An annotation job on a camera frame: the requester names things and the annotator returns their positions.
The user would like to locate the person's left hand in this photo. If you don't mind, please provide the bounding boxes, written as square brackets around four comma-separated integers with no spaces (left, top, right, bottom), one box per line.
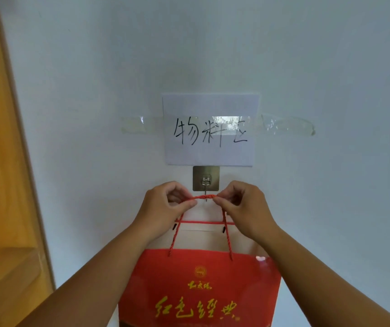
[134,181,198,240]

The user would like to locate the person's right hand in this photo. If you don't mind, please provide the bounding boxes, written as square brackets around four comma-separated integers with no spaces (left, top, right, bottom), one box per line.
[213,181,279,240]

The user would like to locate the red paper gift bag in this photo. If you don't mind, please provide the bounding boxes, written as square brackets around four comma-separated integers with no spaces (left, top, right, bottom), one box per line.
[118,195,282,327]

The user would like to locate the person's left forearm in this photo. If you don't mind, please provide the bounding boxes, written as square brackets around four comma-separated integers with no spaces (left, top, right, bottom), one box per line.
[15,223,168,327]

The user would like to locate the person's right forearm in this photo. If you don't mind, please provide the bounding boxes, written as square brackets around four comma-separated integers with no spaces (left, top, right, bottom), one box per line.
[249,225,390,327]

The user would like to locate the white paper sign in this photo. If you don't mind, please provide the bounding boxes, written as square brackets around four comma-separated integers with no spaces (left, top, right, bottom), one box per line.
[162,93,261,167]

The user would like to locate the clear tape strip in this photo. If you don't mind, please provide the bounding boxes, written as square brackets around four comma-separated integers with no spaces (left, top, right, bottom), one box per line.
[255,112,316,136]

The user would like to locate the wooden door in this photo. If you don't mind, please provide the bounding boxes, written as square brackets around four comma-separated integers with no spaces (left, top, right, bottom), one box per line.
[0,0,56,327]

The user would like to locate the metal adhesive wall hook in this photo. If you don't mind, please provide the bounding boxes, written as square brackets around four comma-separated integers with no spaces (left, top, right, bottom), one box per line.
[192,166,220,203]

